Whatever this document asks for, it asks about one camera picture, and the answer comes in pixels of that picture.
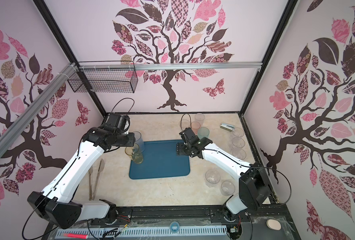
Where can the pink translucent cup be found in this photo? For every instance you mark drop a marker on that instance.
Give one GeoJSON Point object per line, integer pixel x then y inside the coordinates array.
{"type": "Point", "coordinates": [195, 126]}

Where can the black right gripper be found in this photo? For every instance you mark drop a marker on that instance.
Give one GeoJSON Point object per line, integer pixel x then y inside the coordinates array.
{"type": "Point", "coordinates": [180, 148]}

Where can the clear cup back centre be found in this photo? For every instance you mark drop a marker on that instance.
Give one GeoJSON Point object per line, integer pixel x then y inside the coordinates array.
{"type": "Point", "coordinates": [199, 117]}

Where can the aluminium rail left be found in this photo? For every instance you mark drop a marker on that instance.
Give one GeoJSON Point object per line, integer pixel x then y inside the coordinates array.
{"type": "Point", "coordinates": [18, 126]}

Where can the clear cup back left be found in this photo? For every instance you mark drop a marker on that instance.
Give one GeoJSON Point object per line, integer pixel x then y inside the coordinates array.
{"type": "Point", "coordinates": [184, 124]}

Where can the tall blue translucent cup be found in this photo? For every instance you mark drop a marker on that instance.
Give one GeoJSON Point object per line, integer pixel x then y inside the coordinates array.
{"type": "Point", "coordinates": [139, 145]}

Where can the aluminium rail back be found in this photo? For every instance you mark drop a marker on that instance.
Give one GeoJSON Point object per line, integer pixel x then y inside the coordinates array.
{"type": "Point", "coordinates": [155, 67]}

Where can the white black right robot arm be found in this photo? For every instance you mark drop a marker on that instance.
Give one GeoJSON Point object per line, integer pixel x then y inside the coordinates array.
{"type": "Point", "coordinates": [252, 181]}

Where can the clear glass front left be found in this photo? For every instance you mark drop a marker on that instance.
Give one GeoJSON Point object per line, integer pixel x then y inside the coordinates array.
{"type": "Point", "coordinates": [212, 178]}

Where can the clear cup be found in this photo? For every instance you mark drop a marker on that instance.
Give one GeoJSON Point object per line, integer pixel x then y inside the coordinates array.
{"type": "Point", "coordinates": [199, 117]}
{"type": "Point", "coordinates": [239, 153]}
{"type": "Point", "coordinates": [237, 143]}
{"type": "Point", "coordinates": [184, 124]}
{"type": "Point", "coordinates": [237, 133]}

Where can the yellow translucent glass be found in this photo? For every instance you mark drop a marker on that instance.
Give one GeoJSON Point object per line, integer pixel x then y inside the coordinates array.
{"type": "Point", "coordinates": [135, 154]}

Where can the clear cup right lower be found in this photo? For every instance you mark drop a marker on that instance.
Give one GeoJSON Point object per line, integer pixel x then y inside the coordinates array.
{"type": "Point", "coordinates": [239, 153]}

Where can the wooden tongs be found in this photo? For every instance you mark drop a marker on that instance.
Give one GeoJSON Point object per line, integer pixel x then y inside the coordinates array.
{"type": "Point", "coordinates": [94, 185]}

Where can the dark teal plastic tray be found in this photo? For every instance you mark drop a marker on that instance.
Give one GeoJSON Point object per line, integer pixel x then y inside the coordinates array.
{"type": "Point", "coordinates": [160, 160]}

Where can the beige round disc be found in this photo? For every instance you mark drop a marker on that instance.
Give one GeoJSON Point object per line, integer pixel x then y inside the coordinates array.
{"type": "Point", "coordinates": [273, 224]}

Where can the blue tape roll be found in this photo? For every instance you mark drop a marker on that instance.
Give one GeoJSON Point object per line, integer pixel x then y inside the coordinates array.
{"type": "Point", "coordinates": [174, 227]}

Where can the grey slotted cable duct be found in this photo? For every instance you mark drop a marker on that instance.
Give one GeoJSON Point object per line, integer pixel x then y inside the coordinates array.
{"type": "Point", "coordinates": [142, 232]}

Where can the silver metal box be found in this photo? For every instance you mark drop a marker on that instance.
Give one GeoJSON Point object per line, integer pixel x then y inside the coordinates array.
{"type": "Point", "coordinates": [227, 127]}

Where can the aluminium rail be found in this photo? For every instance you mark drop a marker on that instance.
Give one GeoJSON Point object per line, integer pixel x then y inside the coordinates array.
{"type": "Point", "coordinates": [18, 126]}
{"type": "Point", "coordinates": [155, 67]}

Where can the clear glass front right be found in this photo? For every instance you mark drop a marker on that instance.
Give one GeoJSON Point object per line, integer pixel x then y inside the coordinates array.
{"type": "Point", "coordinates": [227, 188]}

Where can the black wire basket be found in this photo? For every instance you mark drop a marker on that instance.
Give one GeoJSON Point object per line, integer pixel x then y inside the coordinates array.
{"type": "Point", "coordinates": [104, 77]}

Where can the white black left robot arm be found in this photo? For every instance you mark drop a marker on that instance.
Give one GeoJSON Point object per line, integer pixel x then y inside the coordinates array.
{"type": "Point", "coordinates": [54, 203]}

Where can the clear cup right top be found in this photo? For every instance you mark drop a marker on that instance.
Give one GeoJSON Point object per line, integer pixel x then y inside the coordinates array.
{"type": "Point", "coordinates": [237, 133]}

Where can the pink marker pen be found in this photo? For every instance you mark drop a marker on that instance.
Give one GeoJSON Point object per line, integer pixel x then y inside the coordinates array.
{"type": "Point", "coordinates": [76, 236]}

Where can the green translucent cup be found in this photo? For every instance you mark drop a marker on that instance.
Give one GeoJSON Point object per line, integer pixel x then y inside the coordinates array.
{"type": "Point", "coordinates": [203, 132]}

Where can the clear glass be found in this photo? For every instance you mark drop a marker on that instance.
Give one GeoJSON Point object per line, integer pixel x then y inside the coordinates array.
{"type": "Point", "coordinates": [212, 178]}
{"type": "Point", "coordinates": [227, 188]}

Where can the clear cup right middle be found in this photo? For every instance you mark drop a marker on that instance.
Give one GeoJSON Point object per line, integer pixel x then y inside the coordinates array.
{"type": "Point", "coordinates": [237, 143]}

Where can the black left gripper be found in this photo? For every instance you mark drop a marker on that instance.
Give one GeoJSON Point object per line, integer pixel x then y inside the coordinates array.
{"type": "Point", "coordinates": [131, 140]}

